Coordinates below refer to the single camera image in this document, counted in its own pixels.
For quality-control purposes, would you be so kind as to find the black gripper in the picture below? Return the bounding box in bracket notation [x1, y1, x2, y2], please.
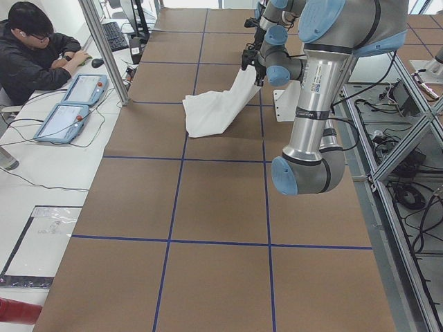
[254, 59, 266, 86]
[253, 28, 265, 48]

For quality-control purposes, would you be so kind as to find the white long-sleeve printed shirt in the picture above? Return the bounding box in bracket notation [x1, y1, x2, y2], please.
[182, 66, 260, 138]

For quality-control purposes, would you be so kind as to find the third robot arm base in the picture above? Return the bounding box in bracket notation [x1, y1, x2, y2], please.
[409, 48, 442, 84]

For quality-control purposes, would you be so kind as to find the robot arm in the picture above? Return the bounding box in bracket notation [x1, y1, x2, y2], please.
[249, 0, 306, 50]
[257, 1, 408, 195]

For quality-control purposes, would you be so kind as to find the black keyboard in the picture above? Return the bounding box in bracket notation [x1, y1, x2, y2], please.
[102, 21, 129, 52]

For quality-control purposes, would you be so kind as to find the black computer mouse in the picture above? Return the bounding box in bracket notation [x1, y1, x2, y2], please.
[91, 58, 104, 68]

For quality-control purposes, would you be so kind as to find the upper blue teach pendant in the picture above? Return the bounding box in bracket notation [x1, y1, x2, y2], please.
[62, 74, 109, 107]

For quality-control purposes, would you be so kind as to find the blue teach pendant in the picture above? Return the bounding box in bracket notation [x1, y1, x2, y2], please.
[33, 103, 90, 144]
[62, 74, 109, 107]

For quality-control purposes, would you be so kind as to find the lower blue teach pendant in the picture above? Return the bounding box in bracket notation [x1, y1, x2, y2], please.
[33, 103, 90, 144]

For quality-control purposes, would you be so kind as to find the seated person in black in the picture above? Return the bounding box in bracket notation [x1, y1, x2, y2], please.
[1, 1, 90, 106]

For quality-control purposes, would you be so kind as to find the clear plastic sleeve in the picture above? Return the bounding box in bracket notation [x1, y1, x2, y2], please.
[1, 205, 82, 289]

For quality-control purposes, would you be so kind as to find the red fire extinguisher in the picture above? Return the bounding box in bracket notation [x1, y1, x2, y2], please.
[1, 298, 42, 325]

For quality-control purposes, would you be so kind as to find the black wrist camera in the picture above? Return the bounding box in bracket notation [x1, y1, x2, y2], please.
[244, 17, 260, 28]
[241, 48, 257, 71]

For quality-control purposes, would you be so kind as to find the aluminium frame post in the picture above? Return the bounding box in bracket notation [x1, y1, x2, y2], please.
[78, 0, 129, 106]

